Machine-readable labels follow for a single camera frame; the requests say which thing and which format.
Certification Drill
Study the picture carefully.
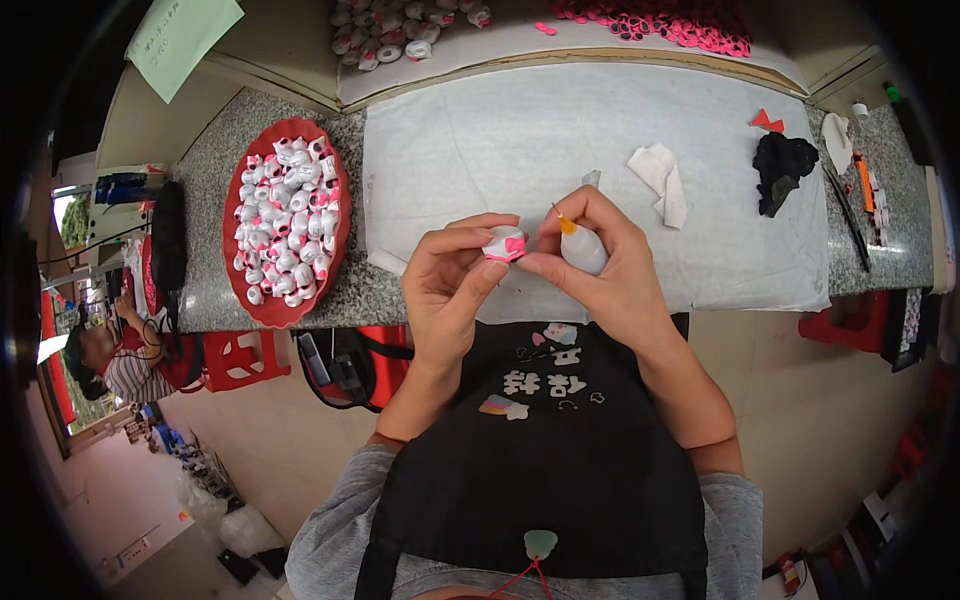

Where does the person's right hand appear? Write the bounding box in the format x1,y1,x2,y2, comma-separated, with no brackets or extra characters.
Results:
517,186,678,355

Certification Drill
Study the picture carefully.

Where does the person's left hand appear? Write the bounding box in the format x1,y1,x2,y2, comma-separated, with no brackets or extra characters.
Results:
401,212,526,370

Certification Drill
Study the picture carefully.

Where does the clear glue bottle orange nozzle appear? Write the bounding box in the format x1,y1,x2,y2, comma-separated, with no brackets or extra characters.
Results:
551,202,610,276

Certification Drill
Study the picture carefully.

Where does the white and pink toy piece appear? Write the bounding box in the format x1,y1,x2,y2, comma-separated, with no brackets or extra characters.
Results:
482,225,528,264

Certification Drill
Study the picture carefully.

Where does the crumpled white tissue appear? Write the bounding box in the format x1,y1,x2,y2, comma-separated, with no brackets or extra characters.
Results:
627,142,689,231

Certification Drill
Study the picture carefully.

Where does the red oval tray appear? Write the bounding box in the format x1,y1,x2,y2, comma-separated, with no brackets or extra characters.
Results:
221,116,354,330

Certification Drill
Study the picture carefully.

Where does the white work cloth mat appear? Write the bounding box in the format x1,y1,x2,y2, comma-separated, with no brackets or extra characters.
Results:
362,61,832,315

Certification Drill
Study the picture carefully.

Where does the pile of white pink toy parts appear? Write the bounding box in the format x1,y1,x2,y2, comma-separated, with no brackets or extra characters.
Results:
232,135,342,309

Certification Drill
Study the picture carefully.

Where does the black cloth scrap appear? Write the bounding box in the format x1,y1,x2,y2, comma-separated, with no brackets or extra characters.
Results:
752,131,820,219

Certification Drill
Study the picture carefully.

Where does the red plastic stool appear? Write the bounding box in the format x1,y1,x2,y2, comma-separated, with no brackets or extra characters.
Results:
201,330,292,393
798,291,894,354

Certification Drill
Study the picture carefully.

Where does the person's body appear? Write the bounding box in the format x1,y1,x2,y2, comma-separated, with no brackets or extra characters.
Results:
285,321,766,600

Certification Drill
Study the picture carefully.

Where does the thin black rod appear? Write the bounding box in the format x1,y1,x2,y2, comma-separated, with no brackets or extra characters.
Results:
823,166,873,273

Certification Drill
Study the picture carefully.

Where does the shallow cardboard tray white liner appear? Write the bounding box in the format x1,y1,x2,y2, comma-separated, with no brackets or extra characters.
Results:
336,0,811,114

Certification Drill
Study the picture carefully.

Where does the white rag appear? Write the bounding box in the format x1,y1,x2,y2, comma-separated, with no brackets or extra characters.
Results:
820,112,855,175

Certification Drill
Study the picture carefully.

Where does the orange utility knife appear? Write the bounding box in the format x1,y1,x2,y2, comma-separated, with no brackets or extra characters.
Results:
853,152,877,215

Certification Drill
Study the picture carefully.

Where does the heap of pink flat parts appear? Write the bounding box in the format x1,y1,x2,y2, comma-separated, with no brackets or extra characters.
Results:
551,0,753,59

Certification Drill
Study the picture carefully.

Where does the row of small white parts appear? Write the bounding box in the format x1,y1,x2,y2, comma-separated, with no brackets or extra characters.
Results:
870,187,892,249

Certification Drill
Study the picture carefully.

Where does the heap of white round parts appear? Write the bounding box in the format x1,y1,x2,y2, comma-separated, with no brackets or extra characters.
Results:
330,0,492,72

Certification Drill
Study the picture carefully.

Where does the black oval object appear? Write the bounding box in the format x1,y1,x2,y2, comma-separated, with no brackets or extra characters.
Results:
150,180,189,294

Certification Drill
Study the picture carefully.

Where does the clear plastic bags heap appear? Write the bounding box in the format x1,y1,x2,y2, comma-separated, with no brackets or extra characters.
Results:
176,472,286,560

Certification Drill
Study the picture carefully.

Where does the black marker green cap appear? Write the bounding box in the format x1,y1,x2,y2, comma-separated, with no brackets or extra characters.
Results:
883,81,933,166

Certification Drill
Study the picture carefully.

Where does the green paper note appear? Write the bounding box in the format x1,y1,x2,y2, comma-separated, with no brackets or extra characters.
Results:
123,0,246,105

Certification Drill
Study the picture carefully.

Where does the black bag with straps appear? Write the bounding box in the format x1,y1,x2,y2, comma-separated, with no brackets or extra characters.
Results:
296,326,414,414

